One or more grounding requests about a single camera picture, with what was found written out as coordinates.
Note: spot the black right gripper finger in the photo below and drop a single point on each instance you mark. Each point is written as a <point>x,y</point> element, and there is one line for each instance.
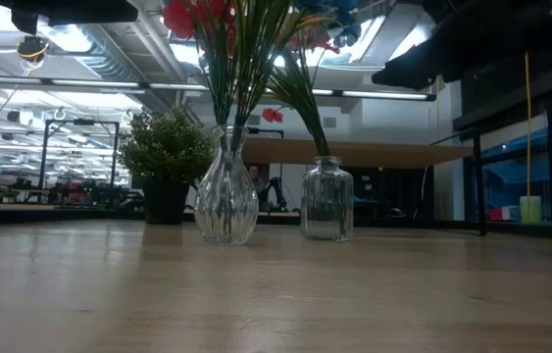
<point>403,73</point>

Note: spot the orange artificial flower bunch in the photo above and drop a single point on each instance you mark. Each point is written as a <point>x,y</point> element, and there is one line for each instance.
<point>307,103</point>

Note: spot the blue artificial flower bunch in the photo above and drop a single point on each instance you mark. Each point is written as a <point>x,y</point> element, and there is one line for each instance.
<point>261,59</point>

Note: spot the ribbed glass jar vase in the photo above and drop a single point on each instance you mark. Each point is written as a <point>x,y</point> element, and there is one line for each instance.
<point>327,206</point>

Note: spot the fluted narrow-neck glass vase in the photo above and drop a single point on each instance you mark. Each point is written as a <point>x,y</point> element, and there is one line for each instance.
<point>226,206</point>

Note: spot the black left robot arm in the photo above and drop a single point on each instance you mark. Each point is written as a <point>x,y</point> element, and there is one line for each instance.
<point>84,12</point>

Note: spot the background black robot arm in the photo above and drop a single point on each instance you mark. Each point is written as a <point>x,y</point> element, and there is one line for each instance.
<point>275,193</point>

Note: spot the long ceiling light bar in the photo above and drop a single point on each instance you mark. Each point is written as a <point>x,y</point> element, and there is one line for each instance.
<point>383,94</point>

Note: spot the red box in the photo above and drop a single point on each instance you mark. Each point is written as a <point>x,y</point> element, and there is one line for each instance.
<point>495,215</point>

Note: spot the white box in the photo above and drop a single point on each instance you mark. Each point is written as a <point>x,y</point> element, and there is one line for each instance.
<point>510,213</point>

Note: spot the person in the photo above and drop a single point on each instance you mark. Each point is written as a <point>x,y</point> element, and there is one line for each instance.
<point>255,179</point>

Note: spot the green potted plant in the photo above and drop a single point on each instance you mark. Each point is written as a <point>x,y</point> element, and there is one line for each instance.
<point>165,152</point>

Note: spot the wooden shelf with black frame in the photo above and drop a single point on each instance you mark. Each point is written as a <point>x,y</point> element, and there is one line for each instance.
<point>378,153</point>

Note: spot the silver ventilation duct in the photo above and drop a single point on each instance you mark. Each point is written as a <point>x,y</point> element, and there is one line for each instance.
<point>109,54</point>

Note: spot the black rack frame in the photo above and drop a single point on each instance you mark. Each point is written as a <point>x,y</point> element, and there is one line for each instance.
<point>79,122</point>

